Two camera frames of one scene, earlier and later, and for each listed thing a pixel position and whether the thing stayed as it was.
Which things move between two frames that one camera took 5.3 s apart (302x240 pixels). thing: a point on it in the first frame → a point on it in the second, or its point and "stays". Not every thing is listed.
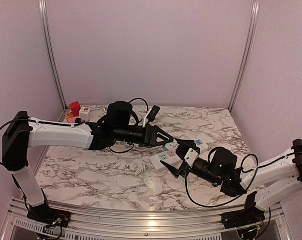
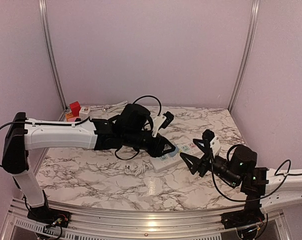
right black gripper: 187,144 → 197,164
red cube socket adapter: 76,107 stays
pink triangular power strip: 72,120 stays
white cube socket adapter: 84,113 stays
